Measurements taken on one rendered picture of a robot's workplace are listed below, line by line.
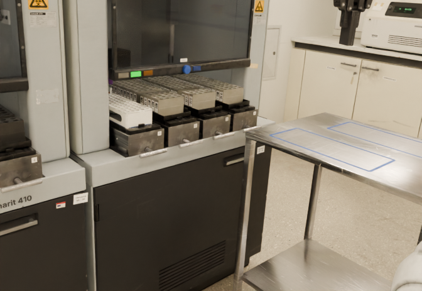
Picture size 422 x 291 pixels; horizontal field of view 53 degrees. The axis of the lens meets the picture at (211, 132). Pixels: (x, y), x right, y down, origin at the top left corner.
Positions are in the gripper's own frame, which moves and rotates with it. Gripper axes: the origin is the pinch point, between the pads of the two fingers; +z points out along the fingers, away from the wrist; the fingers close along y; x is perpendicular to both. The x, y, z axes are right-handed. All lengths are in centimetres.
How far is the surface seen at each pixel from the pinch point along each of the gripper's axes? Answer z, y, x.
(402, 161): 36.4, 31.7, 9.0
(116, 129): 38, -40, 55
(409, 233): 118, 126, 83
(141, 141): 41, -33, 50
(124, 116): 33, -38, 53
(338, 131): 36, 30, 36
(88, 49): 13, -48, 53
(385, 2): -5, 169, 184
